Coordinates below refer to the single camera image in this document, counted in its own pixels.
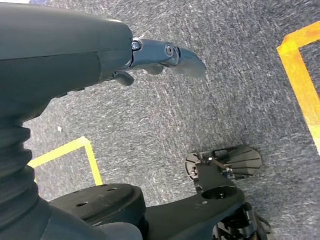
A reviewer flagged yellow floor tape outline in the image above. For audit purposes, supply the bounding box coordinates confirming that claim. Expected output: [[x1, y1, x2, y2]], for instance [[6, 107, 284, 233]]
[[27, 136, 103, 187], [276, 20, 320, 157]]

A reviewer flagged black robot hip joint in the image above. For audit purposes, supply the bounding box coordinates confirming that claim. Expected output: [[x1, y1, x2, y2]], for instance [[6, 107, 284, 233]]
[[48, 183, 148, 240]]

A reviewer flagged black right robot foot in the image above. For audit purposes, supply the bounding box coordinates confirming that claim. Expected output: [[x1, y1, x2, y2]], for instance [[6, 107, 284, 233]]
[[212, 202, 272, 240]]

